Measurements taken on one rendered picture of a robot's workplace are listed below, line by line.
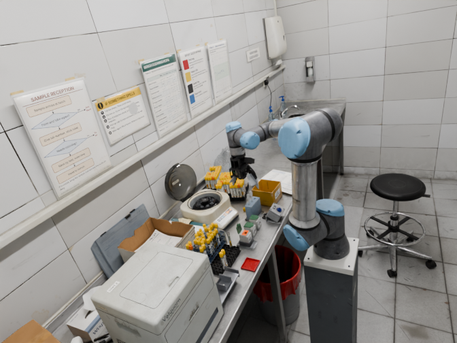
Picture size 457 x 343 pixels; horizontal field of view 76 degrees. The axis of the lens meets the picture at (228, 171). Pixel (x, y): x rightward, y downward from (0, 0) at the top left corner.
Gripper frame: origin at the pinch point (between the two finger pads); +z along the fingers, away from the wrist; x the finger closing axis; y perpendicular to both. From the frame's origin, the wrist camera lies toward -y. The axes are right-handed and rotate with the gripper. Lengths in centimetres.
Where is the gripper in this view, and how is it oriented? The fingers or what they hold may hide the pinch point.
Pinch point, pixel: (246, 186)
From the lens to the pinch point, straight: 153.4
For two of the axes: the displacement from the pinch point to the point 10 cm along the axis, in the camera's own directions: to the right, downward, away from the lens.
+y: -5.1, 4.6, -7.3
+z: 1.8, 8.8, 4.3
